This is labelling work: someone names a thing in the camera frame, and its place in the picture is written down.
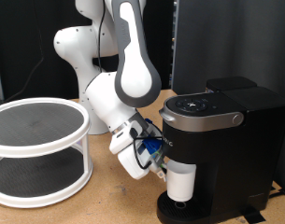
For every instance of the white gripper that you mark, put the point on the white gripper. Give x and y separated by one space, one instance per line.
129 163

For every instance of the black Keurig coffee machine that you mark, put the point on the black Keurig coffee machine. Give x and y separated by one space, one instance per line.
241 149

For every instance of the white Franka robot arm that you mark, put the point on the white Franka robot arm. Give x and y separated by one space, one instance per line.
132 71

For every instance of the black tape strip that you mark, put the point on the black tape strip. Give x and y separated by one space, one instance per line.
252 216

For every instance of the white two-tier turntable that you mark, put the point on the white two-tier turntable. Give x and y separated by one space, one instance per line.
39 149

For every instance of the dark grey partition panel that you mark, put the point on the dark grey partition panel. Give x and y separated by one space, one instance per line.
235 37

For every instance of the black backdrop curtain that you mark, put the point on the black backdrop curtain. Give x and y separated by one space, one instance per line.
23 46

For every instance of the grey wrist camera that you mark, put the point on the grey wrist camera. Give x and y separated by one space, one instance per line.
156 155

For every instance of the blue camera mount bracket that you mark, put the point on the blue camera mount bracket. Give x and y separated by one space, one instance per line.
151 145

